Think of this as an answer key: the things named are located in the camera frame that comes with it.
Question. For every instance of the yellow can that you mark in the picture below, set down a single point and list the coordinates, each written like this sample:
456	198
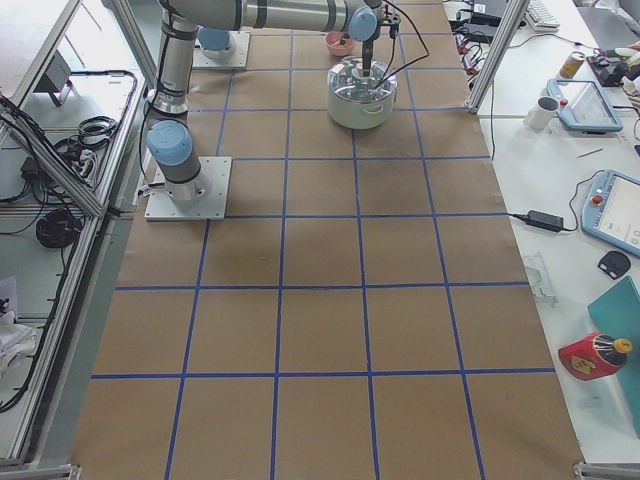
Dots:
571	65

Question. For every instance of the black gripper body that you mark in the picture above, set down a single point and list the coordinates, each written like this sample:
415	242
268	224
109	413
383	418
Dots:
367	52

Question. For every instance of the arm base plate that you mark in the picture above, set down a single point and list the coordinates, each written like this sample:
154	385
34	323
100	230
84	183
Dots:
235	59
203	198

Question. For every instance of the brown paper table cover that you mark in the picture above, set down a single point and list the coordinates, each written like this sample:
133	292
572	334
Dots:
361	312

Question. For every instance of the pink bowl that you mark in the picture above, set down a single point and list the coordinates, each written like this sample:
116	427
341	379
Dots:
339	44

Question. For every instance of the black computer mouse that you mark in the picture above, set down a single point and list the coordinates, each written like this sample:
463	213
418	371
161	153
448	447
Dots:
614	264

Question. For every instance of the teach pendant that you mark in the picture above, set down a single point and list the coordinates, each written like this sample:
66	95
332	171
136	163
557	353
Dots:
611	210
584	106

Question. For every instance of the white mug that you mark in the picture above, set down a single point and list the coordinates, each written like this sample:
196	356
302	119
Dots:
541	113

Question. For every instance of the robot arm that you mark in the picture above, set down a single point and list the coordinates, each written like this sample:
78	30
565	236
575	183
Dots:
210	24
215	40

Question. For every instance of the teal board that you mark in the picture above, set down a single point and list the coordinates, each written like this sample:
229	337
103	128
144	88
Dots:
616	313

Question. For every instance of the near teach pendant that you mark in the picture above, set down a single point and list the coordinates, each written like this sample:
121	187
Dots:
611	210

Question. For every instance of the clear acrylic stand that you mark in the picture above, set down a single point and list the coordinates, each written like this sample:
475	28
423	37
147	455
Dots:
539	279

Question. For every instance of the red bottle yellow cap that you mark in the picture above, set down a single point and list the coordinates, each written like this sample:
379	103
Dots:
595	356

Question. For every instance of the far teach pendant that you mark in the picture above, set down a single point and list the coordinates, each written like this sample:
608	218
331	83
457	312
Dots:
584	106

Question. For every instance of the aluminium frame post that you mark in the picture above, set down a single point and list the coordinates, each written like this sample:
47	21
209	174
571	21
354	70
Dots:
513	15

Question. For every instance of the black power adapter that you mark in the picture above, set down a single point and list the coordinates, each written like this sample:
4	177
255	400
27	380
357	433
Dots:
542	220

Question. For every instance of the glass pot lid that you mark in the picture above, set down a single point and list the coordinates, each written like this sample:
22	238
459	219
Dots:
348	82

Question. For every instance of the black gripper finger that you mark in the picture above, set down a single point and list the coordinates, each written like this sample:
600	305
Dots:
367	56

